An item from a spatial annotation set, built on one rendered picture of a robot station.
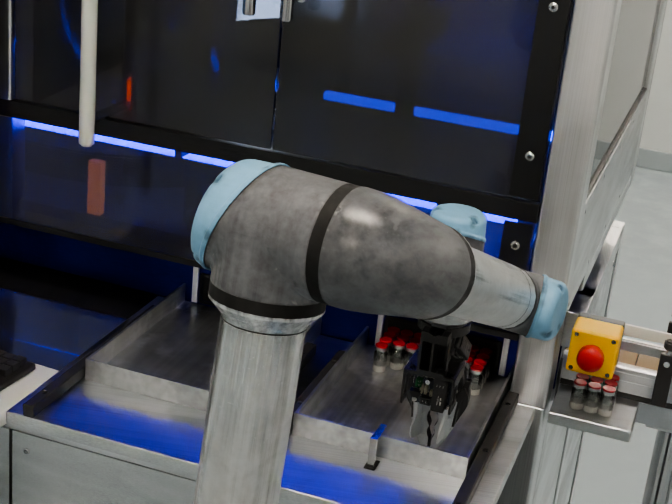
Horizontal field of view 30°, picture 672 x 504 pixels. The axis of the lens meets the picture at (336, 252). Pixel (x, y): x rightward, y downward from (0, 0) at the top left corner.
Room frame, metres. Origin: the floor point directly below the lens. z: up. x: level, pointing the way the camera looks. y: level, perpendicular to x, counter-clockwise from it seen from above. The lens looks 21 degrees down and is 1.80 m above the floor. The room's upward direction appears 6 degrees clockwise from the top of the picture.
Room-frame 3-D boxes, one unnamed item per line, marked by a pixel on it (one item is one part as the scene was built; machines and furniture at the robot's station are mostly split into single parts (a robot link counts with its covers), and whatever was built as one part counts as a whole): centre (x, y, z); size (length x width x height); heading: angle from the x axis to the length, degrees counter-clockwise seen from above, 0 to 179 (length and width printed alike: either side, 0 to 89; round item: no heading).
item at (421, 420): (1.54, -0.14, 0.95); 0.06 x 0.03 x 0.09; 163
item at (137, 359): (1.82, 0.19, 0.90); 0.34 x 0.26 x 0.04; 163
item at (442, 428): (1.53, -0.17, 0.95); 0.06 x 0.03 x 0.09; 163
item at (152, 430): (1.70, 0.05, 0.87); 0.70 x 0.48 x 0.02; 73
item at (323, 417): (1.72, -0.14, 0.90); 0.34 x 0.26 x 0.04; 163
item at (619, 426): (1.79, -0.44, 0.87); 0.14 x 0.13 x 0.02; 163
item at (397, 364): (1.83, -0.17, 0.91); 0.18 x 0.02 x 0.05; 73
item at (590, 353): (1.72, -0.40, 0.99); 0.04 x 0.04 x 0.04; 73
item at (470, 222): (1.53, -0.15, 1.21); 0.09 x 0.08 x 0.11; 153
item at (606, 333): (1.76, -0.41, 1.00); 0.08 x 0.07 x 0.07; 163
